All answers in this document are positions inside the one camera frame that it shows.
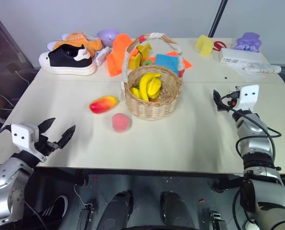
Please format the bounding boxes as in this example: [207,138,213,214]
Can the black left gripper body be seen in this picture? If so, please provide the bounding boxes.
[33,133,62,163]

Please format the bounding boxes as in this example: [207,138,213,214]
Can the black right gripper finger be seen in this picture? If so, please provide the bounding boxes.
[213,89,224,104]
[215,99,228,112]

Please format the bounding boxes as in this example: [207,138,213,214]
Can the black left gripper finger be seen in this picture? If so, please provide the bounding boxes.
[37,117,57,138]
[57,124,77,149]

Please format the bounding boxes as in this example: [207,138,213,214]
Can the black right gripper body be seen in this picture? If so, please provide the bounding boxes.
[222,86,241,112]

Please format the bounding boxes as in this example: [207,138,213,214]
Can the orange cloth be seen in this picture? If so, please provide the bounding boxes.
[146,50,193,75]
[106,34,138,78]

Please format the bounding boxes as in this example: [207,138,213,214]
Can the white cardboard box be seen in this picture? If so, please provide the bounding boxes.
[218,47,270,65]

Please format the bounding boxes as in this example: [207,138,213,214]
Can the clear plastic printed package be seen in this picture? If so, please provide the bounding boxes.
[237,62,282,75]

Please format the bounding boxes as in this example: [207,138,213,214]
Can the black table caster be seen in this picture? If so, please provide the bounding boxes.
[73,175,90,188]
[211,181,226,193]

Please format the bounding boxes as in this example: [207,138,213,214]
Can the red yellow mango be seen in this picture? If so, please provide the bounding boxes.
[89,95,119,114]

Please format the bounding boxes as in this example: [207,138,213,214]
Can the red scissors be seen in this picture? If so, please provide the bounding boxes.
[212,40,228,52]

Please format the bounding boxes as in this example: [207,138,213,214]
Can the yellow sponge cloth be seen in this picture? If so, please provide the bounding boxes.
[195,34,215,57]

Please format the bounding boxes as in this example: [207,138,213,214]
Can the pink peach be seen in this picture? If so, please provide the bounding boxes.
[111,113,133,133]

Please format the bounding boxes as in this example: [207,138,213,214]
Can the purple gloves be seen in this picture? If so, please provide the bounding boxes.
[233,32,263,53]

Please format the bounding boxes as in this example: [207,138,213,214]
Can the blue sponge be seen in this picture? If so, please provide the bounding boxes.
[154,54,181,78]

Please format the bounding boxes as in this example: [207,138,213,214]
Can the yellow starfruit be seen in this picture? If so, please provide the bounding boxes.
[147,78,162,100]

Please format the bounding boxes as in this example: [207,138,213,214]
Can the black striped sports shoe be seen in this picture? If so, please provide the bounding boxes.
[40,195,69,226]

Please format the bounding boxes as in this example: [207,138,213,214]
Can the black and white sneaker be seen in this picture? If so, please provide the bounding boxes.
[38,44,98,76]

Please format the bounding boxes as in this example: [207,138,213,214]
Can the yellow banana bunch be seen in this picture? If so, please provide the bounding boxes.
[138,72,162,102]

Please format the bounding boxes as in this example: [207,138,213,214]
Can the black metal pole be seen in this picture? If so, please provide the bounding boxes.
[207,0,227,38]

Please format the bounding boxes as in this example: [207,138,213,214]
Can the yellow toy block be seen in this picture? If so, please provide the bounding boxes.
[128,43,153,70]

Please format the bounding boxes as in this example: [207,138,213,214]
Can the dark rounded shape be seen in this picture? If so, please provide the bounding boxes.
[160,191,194,230]
[103,190,134,230]

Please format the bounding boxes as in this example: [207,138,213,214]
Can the white plastic bottle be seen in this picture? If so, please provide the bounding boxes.
[94,46,112,67]

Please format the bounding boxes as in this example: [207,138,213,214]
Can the orange canvas shoe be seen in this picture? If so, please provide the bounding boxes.
[46,37,103,58]
[61,32,98,42]

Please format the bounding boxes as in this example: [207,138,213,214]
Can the purple plastic bowl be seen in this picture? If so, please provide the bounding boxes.
[96,28,120,47]

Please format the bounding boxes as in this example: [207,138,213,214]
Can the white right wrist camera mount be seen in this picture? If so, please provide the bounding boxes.
[235,84,260,111]

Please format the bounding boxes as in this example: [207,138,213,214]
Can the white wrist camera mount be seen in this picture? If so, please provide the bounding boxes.
[10,122,40,152]
[235,84,260,111]

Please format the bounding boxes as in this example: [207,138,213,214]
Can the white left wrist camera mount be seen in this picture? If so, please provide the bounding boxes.
[10,122,40,152]

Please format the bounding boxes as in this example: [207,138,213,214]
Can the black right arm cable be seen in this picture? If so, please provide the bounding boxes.
[220,92,283,168]

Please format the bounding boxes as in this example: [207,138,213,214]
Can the thin white cable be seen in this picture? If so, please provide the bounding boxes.
[73,185,86,206]

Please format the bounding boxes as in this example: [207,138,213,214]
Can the wicker basket with handle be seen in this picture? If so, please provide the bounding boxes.
[120,32,183,120]

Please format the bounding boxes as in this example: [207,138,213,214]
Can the black floor bracket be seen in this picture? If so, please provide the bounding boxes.
[208,210,227,230]
[78,202,97,230]

